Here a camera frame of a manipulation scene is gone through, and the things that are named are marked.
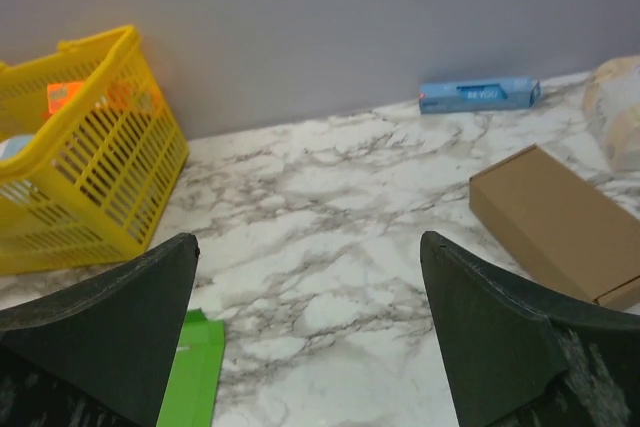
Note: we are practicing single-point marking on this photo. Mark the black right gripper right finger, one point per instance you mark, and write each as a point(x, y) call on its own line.
point(519, 354)

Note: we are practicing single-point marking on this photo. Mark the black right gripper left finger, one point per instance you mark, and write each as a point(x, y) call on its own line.
point(99, 352)

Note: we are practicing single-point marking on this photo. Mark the green paper box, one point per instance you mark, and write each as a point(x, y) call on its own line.
point(191, 391)

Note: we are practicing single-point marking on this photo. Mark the brown cardboard box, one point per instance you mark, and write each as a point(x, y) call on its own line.
point(565, 233)

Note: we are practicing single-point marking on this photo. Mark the orange snack box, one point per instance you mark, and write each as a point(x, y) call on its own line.
point(59, 94)

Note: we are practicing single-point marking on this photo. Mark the light blue carton box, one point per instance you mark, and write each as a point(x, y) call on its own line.
point(496, 94)

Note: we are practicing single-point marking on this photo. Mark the yellow plastic shopping basket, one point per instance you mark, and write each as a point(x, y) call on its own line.
point(92, 184)

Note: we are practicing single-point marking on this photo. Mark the light blue snack pouch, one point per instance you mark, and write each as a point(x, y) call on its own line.
point(12, 146)

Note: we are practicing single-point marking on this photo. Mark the beige wrapped paper bag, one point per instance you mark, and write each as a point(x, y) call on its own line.
point(611, 110)

